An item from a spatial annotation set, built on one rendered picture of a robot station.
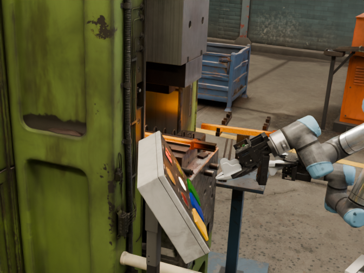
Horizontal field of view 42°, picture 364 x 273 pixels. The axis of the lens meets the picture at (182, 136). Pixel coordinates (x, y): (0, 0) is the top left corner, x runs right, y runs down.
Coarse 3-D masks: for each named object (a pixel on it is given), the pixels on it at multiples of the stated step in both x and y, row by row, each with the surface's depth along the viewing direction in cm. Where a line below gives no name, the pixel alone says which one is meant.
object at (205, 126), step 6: (204, 126) 232; (210, 126) 231; (216, 126) 230; (222, 126) 231; (228, 126) 231; (228, 132) 229; (234, 132) 228; (240, 132) 228; (246, 132) 227; (252, 132) 226; (258, 132) 225; (270, 132) 225
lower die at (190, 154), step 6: (150, 132) 212; (186, 138) 207; (192, 138) 207; (168, 144) 200; (174, 144) 200; (180, 144) 198; (186, 144) 198; (174, 150) 194; (180, 150) 194; (186, 150) 194; (192, 150) 201; (174, 156) 190; (180, 156) 191; (186, 156) 195; (192, 156) 203; (180, 162) 190; (186, 162) 196
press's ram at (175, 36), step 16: (160, 0) 166; (176, 0) 164; (192, 0) 171; (208, 0) 188; (160, 16) 168; (176, 16) 166; (192, 16) 174; (208, 16) 192; (160, 32) 170; (176, 32) 168; (192, 32) 177; (160, 48) 172; (176, 48) 170; (192, 48) 180; (176, 64) 172
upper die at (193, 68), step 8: (200, 56) 191; (152, 64) 181; (160, 64) 179; (168, 64) 178; (184, 64) 176; (192, 64) 183; (200, 64) 193; (152, 72) 182; (160, 72) 180; (168, 72) 179; (176, 72) 178; (184, 72) 177; (192, 72) 184; (200, 72) 194; (152, 80) 183; (160, 80) 182; (168, 80) 180; (176, 80) 179; (184, 80) 178; (192, 80) 186
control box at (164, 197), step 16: (144, 144) 149; (160, 144) 143; (144, 160) 137; (160, 160) 131; (176, 160) 156; (144, 176) 127; (160, 176) 123; (176, 176) 140; (144, 192) 124; (160, 192) 124; (176, 192) 127; (160, 208) 126; (176, 208) 126; (192, 208) 140; (160, 224) 128; (176, 224) 128; (192, 224) 128; (176, 240) 130; (192, 240) 130; (192, 256) 132
